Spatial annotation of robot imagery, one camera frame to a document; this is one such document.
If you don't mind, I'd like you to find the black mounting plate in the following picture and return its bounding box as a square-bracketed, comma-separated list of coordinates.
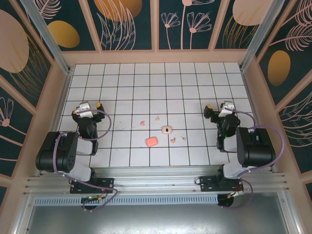
[199, 175, 244, 193]
[70, 177, 115, 195]

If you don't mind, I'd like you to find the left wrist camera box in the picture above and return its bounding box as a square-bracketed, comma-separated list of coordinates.
[74, 102, 95, 117]

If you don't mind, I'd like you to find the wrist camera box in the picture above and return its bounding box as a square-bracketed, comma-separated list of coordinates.
[218, 101, 236, 118]
[74, 102, 95, 117]

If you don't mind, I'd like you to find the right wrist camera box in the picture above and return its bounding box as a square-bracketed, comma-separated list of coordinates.
[218, 101, 236, 118]

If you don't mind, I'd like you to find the purple cable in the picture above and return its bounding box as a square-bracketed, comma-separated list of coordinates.
[40, 109, 120, 213]
[219, 109, 285, 210]

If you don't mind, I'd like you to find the aluminium corner post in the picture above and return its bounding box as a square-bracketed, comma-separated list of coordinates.
[240, 0, 286, 72]
[19, 0, 74, 75]

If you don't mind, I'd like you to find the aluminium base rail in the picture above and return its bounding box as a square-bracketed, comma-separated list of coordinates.
[23, 165, 291, 197]

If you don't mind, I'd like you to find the grey slotted cable duct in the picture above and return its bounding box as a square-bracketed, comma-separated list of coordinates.
[33, 194, 219, 206]

